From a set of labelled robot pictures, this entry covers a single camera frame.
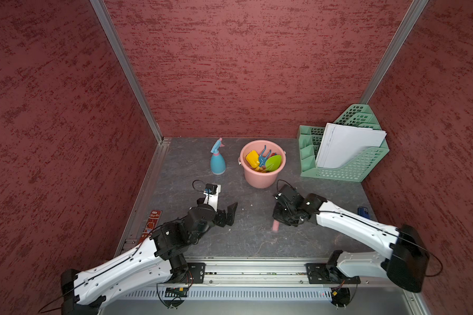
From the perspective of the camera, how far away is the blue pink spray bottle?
942mm

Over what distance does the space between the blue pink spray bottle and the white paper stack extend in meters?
0.51

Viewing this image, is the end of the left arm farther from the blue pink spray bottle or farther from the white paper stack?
the white paper stack

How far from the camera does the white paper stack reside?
2.92 feet
